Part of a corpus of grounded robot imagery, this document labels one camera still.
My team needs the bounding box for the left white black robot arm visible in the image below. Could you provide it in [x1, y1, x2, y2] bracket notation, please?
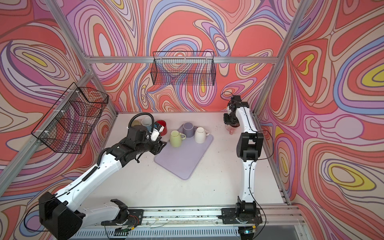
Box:
[37, 113, 167, 240]

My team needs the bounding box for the beige speckled mug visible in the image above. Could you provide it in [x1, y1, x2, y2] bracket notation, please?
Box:
[131, 120, 141, 127]

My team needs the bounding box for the lavender plastic tray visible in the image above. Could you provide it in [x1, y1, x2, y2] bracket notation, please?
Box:
[155, 134, 214, 180]

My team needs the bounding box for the black wire basket left wall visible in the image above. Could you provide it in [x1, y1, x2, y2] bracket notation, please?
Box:
[31, 83, 109, 154]

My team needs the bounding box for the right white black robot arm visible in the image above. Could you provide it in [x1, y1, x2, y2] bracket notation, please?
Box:
[219, 94, 268, 229]

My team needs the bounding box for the light blue mug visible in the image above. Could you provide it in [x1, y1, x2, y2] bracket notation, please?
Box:
[141, 117, 154, 133]

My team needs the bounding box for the light green mug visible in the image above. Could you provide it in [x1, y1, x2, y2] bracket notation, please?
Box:
[170, 131, 187, 148]

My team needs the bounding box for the black wire basket wall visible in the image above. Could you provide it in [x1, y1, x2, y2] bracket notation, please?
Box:
[151, 51, 216, 86]
[31, 83, 109, 154]

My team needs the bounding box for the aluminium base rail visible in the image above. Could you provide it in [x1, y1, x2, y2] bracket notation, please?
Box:
[72, 205, 312, 240]

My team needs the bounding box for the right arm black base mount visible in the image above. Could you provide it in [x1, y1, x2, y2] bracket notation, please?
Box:
[218, 208, 263, 226]

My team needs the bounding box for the red mug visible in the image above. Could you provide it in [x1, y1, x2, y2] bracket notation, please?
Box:
[156, 120, 168, 136]

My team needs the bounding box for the white mug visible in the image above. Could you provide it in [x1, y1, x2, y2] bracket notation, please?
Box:
[194, 127, 210, 144]

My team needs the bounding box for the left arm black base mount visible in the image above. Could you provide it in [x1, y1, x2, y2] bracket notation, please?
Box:
[101, 209, 144, 227]

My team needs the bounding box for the black wire basket back wall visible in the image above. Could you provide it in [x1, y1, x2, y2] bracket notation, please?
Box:
[151, 51, 216, 86]

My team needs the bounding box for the purple mug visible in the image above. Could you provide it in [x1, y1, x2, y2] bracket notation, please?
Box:
[183, 122, 197, 138]

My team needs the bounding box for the pink patterned mug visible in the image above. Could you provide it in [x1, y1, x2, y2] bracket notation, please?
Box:
[227, 126, 240, 135]

